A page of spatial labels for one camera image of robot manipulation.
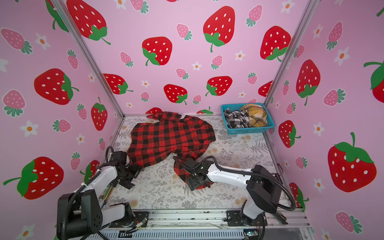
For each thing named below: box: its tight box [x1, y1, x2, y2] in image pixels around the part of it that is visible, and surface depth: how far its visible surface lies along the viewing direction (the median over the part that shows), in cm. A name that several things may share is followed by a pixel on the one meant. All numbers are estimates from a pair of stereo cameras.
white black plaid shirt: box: [224, 108, 251, 129], surface depth 109 cm
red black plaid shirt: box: [127, 111, 216, 190], surface depth 106 cm
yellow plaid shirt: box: [241, 104, 268, 127], surface depth 110 cm
